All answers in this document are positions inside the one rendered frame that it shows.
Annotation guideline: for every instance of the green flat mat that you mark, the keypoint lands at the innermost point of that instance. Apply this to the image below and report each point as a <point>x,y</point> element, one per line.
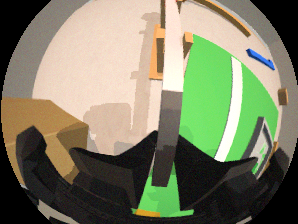
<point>205,107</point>

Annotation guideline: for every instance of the blue l-shaped block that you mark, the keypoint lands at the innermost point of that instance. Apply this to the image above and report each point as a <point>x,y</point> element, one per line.
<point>260,58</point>

